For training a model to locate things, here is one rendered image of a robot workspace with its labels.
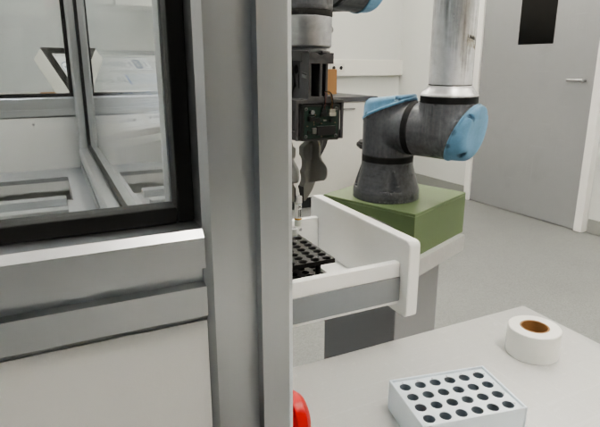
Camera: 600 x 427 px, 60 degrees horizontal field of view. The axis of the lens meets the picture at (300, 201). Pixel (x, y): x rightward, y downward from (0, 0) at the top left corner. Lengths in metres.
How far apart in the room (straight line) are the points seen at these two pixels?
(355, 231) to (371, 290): 0.13
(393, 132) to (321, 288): 0.53
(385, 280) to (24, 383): 0.55
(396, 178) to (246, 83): 0.96
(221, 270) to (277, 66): 0.09
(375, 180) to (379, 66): 4.19
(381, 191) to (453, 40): 0.34
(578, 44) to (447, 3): 3.12
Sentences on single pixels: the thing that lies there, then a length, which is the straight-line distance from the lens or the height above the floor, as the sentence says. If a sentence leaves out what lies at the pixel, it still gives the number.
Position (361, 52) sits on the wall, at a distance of 5.24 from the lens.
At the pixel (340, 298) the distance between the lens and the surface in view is 0.69.
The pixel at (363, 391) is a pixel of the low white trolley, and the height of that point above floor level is 0.76.
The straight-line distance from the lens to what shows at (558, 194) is 4.26.
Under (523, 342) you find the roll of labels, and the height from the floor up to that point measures 0.79.
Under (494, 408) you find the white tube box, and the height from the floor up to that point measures 0.79.
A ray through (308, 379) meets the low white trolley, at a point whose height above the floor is 0.76.
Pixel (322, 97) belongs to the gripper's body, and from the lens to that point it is 0.69.
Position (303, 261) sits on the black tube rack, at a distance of 0.70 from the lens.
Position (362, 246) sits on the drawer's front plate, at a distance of 0.80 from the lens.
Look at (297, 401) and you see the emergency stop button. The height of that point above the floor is 0.89.
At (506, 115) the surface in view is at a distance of 4.50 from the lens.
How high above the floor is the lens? 1.15
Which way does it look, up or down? 15 degrees down
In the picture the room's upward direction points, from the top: straight up
